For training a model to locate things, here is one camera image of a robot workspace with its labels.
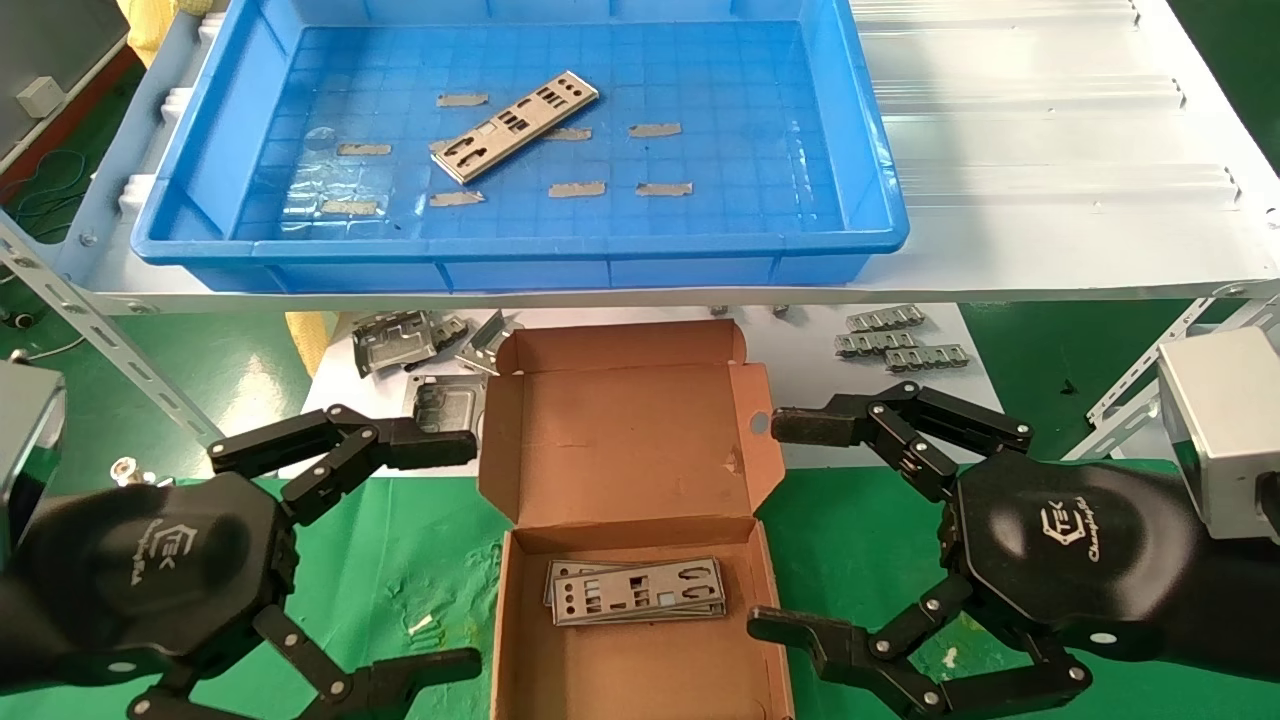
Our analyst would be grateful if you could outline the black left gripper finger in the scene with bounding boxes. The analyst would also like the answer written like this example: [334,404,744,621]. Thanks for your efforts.
[208,405,479,526]

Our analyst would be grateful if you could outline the perforated metal shelf post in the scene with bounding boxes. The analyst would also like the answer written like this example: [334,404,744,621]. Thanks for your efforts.
[0,212,226,446]
[1063,295,1280,463]

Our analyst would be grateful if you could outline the blue plastic tray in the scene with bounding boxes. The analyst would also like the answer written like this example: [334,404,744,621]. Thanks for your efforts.
[130,0,911,294]

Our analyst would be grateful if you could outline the large grey metal bracket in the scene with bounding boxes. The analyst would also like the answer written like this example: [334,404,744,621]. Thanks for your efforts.
[353,311,441,378]

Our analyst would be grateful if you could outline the white floor cable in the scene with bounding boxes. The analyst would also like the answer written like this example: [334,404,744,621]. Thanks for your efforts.
[0,334,89,364]

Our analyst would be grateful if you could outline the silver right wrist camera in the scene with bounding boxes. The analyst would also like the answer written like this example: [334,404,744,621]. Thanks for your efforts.
[1158,327,1280,543]

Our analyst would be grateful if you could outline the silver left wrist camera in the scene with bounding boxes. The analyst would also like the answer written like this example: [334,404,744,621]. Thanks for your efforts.
[0,360,67,563]

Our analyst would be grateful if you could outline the flat grey metal plate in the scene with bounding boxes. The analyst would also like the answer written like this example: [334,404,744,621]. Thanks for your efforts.
[403,373,491,436]

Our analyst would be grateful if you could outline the silver metal I/O shield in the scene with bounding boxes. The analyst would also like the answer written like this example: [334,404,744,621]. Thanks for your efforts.
[552,557,727,626]
[430,70,601,186]
[544,558,728,628]

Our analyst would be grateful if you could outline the grey slotted metal strip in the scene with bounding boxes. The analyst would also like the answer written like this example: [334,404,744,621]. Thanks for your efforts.
[835,331,917,357]
[885,344,970,374]
[846,304,926,332]

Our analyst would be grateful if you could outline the yellow plastic sheet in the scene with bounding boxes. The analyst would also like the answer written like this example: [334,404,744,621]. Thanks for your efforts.
[113,0,189,69]
[284,311,337,377]

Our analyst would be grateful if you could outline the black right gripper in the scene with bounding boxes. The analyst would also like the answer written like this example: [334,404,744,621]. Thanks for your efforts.
[748,380,1196,720]

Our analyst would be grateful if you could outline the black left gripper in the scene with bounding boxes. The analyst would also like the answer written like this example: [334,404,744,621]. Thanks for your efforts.
[15,473,484,720]

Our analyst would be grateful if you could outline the black floor cables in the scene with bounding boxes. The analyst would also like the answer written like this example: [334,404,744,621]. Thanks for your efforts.
[0,148,93,243]

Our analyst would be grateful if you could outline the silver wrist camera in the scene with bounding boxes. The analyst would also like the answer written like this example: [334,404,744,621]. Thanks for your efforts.
[0,360,67,563]
[1158,327,1280,543]

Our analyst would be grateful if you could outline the brown cardboard box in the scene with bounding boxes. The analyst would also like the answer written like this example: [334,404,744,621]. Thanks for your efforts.
[478,318,796,720]

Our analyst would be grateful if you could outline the angled grey metal plate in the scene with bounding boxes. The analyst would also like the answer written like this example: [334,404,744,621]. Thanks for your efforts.
[455,308,523,377]

